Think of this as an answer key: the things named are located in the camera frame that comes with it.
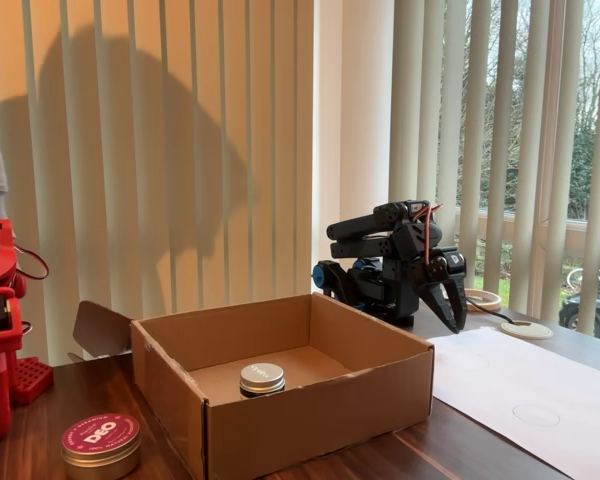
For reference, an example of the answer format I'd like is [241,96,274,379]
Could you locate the dark jar with silver lid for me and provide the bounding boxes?
[238,362,286,400]

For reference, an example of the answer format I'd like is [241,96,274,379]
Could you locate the open cardboard box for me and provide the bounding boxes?
[72,292,435,480]

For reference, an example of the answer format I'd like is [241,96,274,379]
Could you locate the masking tape roll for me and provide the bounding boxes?
[462,288,503,314]

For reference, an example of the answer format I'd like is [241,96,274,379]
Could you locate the black clamp with blue knob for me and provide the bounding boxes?
[312,259,361,309]

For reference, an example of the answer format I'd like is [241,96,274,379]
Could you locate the white paper sheet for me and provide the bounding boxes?
[424,326,600,480]

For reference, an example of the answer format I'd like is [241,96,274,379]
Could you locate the black parked car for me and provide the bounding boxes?
[558,292,600,344]

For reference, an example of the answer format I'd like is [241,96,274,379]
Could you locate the parked bicycle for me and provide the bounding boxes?
[562,263,600,294]

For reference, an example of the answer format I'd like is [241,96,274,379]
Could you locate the white vertical blinds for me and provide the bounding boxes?
[0,0,315,366]
[388,0,600,346]

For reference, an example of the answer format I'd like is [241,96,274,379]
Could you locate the round tin with red lid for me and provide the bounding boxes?
[60,412,143,480]

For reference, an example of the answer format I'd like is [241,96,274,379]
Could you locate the red perforated block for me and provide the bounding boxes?
[9,355,55,406]

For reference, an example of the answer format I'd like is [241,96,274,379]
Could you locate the black cable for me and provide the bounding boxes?
[464,297,520,327]

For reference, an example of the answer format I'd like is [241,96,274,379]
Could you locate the white round cable grommet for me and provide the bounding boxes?
[499,320,555,341]

